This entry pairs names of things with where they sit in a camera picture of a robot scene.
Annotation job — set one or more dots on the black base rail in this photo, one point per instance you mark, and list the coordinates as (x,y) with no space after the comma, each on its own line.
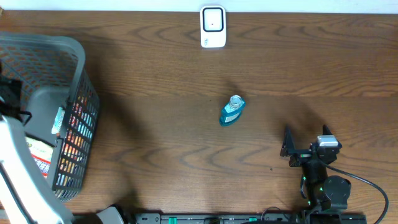
(156,218)

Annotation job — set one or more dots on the blue mouthwash bottle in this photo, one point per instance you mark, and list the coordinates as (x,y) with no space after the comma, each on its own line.
(232,111)

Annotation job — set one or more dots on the green wet wipes pack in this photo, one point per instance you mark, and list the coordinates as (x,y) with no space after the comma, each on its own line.
(58,121)

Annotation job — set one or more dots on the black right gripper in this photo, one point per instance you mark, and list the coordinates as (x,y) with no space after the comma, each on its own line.
(288,149)

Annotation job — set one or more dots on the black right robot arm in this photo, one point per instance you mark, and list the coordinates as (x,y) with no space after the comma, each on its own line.
(327,195)

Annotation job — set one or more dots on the white barcode scanner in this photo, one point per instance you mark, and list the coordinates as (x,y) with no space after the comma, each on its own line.
(212,27)

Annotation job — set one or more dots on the yellow snack bag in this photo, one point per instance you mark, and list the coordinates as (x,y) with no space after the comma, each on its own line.
(42,154)

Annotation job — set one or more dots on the grey plastic shopping basket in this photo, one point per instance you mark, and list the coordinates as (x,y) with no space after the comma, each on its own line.
(51,70)

